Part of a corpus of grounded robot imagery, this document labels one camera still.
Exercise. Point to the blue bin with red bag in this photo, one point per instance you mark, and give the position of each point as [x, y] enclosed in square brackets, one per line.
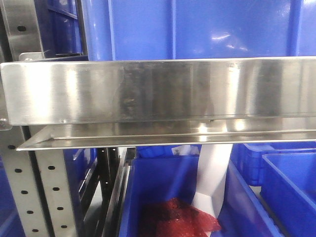
[161, 178]

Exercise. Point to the blue bin right front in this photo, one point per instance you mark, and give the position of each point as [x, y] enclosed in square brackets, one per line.
[289, 189]

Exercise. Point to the blue crate upper left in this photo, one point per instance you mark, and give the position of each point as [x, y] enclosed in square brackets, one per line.
[58, 27]

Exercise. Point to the large blue crate upper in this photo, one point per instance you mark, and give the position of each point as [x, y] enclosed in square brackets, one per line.
[189, 29]

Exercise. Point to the perforated steel shelf post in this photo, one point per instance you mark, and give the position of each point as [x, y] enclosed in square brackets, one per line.
[38, 180]

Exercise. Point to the blue crate right rear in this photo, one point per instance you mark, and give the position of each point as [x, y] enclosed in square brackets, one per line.
[247, 157]

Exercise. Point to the red mesh bag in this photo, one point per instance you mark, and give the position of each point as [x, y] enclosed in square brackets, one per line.
[175, 218]

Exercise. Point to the stainless steel shelf rail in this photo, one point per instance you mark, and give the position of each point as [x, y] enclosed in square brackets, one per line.
[90, 104]

